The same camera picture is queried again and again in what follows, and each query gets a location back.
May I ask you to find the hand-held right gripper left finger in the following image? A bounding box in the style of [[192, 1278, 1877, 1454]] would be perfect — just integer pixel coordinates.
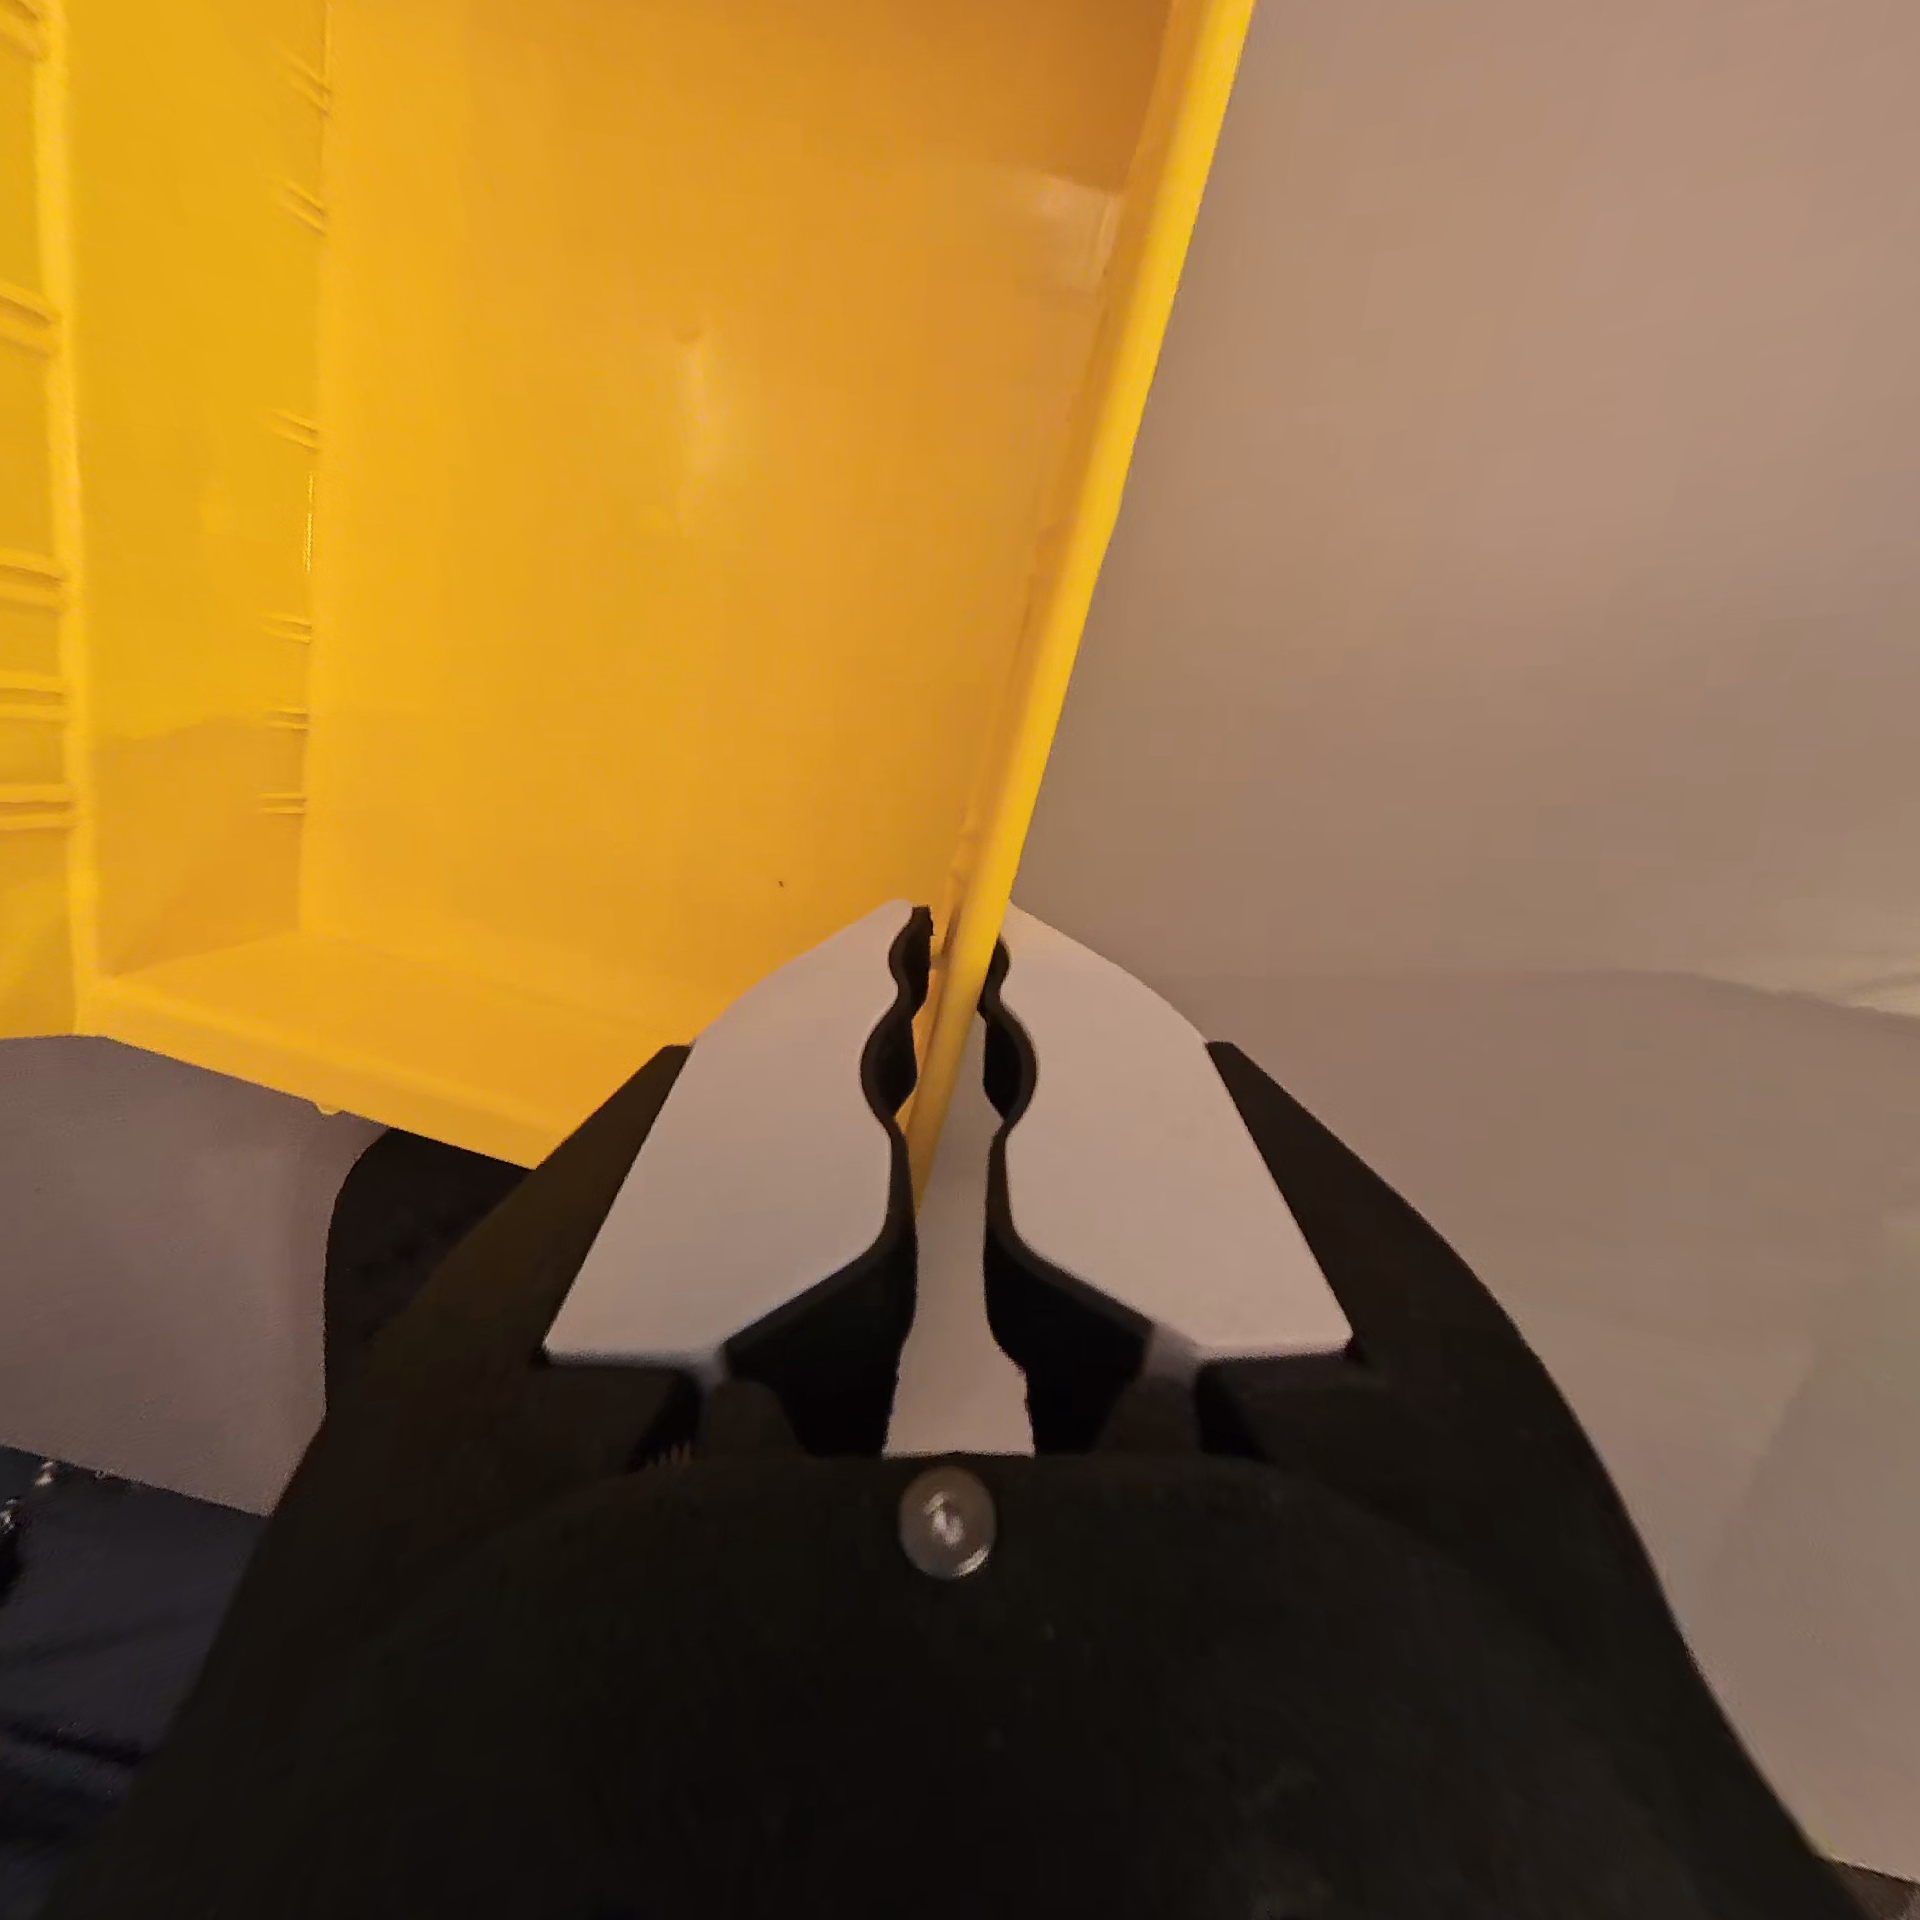
[[538, 899, 938, 1458]]

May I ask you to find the dark cloth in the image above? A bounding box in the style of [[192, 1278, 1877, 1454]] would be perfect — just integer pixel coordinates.
[[0, 1437, 299, 1920]]

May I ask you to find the yellow plastic bin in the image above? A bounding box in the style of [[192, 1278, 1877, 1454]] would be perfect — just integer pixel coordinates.
[[0, 0, 1259, 1199]]

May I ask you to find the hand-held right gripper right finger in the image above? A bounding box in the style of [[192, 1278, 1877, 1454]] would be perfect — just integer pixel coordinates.
[[976, 907, 1355, 1458]]

